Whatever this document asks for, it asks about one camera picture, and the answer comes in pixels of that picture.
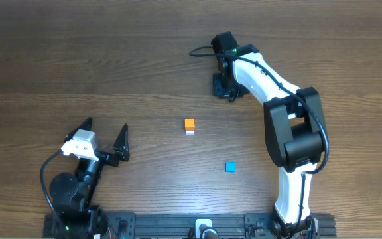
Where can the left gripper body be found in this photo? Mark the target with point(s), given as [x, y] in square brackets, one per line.
[108, 158]

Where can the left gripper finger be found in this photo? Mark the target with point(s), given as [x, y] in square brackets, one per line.
[83, 125]
[122, 144]

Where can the blue cube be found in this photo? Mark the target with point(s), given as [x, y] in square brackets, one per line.
[230, 166]

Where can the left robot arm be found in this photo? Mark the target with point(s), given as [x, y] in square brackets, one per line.
[65, 191]

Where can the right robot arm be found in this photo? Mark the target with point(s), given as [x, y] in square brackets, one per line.
[254, 73]

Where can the white cube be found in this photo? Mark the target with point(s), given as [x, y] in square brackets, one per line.
[189, 133]

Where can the orange cube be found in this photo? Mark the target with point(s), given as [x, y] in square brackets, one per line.
[189, 123]

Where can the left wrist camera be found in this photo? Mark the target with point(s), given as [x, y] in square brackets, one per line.
[80, 144]

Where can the mounting rail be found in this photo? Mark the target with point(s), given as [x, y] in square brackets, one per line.
[171, 225]

